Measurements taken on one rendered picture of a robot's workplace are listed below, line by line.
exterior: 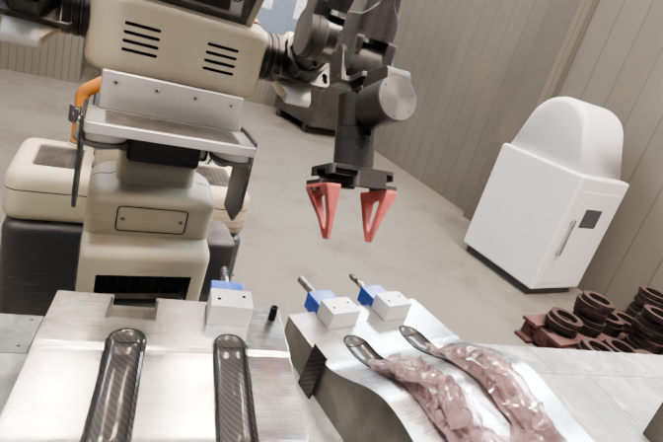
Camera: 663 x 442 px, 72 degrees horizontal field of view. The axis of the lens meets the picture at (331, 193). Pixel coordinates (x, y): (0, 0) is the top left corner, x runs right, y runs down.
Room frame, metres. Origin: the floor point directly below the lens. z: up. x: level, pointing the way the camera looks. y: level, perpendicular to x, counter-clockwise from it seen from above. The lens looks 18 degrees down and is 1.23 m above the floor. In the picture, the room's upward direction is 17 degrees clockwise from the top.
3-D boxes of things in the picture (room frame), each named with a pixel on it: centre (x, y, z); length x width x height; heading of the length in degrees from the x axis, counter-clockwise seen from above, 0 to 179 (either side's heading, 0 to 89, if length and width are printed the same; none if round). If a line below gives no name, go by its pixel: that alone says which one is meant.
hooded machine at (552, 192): (3.31, -1.54, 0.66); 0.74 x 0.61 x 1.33; 29
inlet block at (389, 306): (0.70, -0.12, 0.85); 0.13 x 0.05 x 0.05; 38
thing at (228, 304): (0.52, 0.10, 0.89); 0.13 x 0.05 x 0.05; 20
